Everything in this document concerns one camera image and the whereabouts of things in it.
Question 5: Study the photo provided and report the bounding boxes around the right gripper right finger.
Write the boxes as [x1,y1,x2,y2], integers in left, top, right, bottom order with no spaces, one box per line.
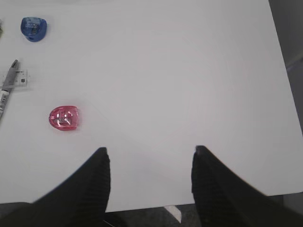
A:
[191,146,303,227]

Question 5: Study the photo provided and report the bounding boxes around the grey white pen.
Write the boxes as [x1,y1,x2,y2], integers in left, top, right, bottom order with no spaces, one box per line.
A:
[0,60,18,118]

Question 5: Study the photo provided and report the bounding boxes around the blue pencil sharpener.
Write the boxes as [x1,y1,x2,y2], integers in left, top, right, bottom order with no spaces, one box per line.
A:
[20,17,47,42]

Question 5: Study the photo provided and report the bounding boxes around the clear plastic ruler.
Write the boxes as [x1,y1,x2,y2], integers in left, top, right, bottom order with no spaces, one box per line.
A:
[0,70,28,89]

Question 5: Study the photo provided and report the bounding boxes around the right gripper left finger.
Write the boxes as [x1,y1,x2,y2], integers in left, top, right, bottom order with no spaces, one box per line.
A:
[0,148,111,227]

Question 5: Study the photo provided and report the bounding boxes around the pink pencil sharpener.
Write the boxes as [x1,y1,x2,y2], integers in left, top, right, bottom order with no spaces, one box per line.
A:
[48,105,80,131]

